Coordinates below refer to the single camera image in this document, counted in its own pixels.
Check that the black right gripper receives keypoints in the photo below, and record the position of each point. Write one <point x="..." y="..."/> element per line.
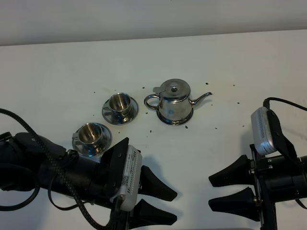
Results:
<point x="277" y="179"/>

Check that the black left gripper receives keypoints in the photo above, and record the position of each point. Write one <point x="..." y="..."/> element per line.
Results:
<point x="106" y="183"/>

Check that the stainless steel teapot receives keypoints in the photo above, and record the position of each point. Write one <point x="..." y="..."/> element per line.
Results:
<point x="172" y="99"/>

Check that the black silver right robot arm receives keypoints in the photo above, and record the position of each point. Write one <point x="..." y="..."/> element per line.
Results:
<point x="302" y="177"/>

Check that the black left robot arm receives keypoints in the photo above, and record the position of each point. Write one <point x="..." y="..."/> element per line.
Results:
<point x="24" y="167"/>

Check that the near stainless steel saucer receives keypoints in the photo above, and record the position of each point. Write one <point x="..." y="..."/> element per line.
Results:
<point x="96" y="151"/>

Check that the stainless steel saucer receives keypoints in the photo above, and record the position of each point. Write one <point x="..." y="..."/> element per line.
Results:
<point x="96" y="151"/>
<point x="116" y="120"/>

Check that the round steel teapot saucer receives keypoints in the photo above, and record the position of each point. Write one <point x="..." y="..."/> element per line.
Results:
<point x="176" y="122"/>

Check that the near stainless steel teacup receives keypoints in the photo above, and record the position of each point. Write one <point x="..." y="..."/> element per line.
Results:
<point x="89" y="135"/>

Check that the stainless steel teacup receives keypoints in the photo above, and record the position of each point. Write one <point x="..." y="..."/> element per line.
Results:
<point x="119" y="104"/>
<point x="89" y="135"/>

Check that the far stainless steel saucer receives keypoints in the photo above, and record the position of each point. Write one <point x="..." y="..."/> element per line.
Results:
<point x="116" y="120"/>

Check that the far stainless steel teacup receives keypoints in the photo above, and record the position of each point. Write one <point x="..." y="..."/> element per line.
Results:
<point x="119" y="104"/>

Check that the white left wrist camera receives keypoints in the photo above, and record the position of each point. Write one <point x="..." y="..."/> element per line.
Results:
<point x="129" y="183"/>

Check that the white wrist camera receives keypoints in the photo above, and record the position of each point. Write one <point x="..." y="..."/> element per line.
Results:
<point x="129" y="183"/>
<point x="266" y="131"/>

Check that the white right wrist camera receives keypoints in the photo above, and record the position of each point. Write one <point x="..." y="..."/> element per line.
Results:
<point x="266" y="131"/>

